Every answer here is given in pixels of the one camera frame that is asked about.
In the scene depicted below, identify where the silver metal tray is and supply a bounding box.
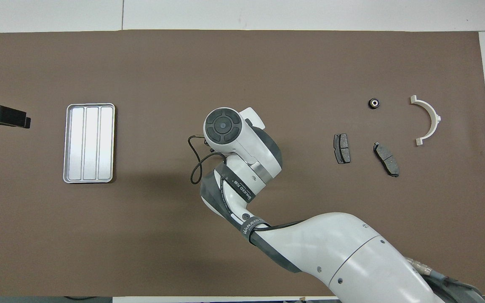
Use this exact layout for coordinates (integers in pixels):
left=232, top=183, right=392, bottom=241
left=63, top=103, right=116, bottom=184

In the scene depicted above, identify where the brown table mat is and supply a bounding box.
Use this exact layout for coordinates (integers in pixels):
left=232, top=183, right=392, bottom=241
left=0, top=29, right=485, bottom=298

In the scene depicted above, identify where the short dark brake pad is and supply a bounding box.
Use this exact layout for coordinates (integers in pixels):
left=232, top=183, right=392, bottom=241
left=333, top=133, right=352, bottom=165

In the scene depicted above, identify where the long dark brake pad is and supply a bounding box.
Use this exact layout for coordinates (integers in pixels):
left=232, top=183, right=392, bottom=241
left=373, top=142, right=400, bottom=178

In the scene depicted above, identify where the white semicircular bracket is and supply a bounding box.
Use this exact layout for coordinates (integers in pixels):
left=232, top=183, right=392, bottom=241
left=409, top=96, right=442, bottom=147

